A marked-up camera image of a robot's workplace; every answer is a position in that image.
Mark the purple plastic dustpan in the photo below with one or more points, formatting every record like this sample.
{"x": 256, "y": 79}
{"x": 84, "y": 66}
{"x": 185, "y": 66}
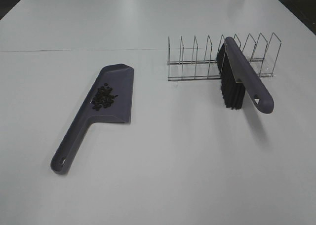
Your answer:
{"x": 120, "y": 77}

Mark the pile of coffee beans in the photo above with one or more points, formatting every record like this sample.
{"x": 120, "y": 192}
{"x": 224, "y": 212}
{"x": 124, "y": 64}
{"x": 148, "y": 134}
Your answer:
{"x": 103, "y": 97}

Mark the chrome wire rack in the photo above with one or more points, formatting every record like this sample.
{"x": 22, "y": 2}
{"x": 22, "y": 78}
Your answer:
{"x": 199, "y": 62}

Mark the purple brush with black bristles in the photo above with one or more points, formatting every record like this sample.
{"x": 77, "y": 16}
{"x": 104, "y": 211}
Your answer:
{"x": 238, "y": 77}

